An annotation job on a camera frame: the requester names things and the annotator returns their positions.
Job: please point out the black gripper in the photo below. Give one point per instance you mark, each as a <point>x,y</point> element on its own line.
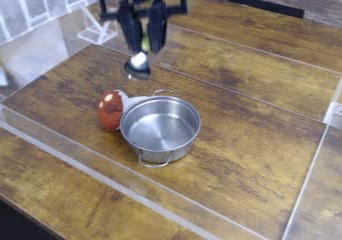
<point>127,11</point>

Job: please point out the green handled metal spoon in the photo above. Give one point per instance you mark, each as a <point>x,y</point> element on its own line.
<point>136,67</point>

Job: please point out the red toy mushroom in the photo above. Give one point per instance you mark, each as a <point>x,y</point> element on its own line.
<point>114,102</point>

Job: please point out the small steel pot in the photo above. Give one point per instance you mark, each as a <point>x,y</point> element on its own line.
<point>161,125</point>

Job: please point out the clear acrylic front barrier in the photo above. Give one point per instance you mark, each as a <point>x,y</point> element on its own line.
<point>173,205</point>

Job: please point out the clear acrylic right panel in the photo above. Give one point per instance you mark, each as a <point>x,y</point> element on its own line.
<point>316,219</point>

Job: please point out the clear acrylic triangle bracket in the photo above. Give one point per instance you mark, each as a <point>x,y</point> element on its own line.
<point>96,32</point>

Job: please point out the black wall strip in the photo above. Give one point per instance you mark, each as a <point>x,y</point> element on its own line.
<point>273,7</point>

